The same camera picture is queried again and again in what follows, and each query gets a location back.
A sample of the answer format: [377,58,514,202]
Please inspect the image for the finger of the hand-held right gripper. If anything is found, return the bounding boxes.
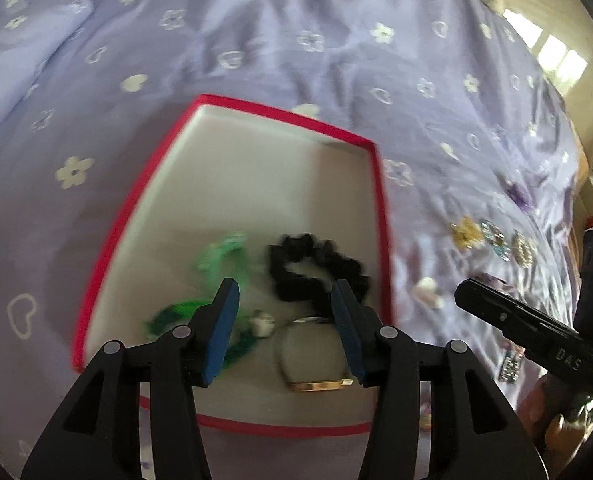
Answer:
[455,278,593,397]

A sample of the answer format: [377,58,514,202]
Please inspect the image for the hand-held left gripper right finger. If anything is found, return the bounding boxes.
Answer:
[330,279,549,480]

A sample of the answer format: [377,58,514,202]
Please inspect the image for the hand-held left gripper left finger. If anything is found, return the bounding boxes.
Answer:
[21,277,242,480]

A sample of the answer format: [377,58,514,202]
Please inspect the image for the small white bead charm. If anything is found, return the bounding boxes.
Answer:
[249,310,277,339]

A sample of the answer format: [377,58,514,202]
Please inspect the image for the purple hair bow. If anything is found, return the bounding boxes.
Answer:
[476,272,512,294]

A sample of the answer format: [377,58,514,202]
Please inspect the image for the green braided bracelet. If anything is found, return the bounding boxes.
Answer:
[144,299,257,368]

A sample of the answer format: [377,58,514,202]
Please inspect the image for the gold wrist watch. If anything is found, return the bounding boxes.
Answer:
[275,316,357,394]

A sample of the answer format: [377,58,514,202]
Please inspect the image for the light green hair tie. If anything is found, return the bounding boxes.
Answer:
[196,232,253,297]

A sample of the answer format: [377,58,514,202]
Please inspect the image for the black scrunchie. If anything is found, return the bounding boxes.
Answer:
[268,233,374,314]

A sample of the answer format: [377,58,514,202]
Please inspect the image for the small pink white hair clip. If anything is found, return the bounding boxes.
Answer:
[415,276,446,309]

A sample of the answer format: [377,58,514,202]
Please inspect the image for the amber hair claw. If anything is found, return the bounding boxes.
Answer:
[450,217,484,251]

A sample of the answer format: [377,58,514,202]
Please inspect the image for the red cardboard box tray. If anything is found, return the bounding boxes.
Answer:
[71,94,394,438]

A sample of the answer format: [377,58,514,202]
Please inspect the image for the person's right hand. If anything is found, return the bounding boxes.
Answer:
[521,375,593,466]

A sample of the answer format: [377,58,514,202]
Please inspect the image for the white pearl scrunchie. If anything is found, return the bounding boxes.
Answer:
[511,230,537,267]

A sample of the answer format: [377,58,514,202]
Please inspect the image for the bright window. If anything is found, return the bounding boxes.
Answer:
[505,7,590,90]

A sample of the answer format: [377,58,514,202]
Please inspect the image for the purple floral bed sheet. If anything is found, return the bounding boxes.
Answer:
[0,0,593,480]

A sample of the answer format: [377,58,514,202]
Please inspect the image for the lavender pillow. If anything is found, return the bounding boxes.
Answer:
[0,0,96,148]

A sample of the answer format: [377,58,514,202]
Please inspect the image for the silver chain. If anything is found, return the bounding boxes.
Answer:
[499,342,525,383]

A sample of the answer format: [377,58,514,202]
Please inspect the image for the purple fuzzy hair tie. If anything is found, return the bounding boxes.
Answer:
[506,180,534,211]

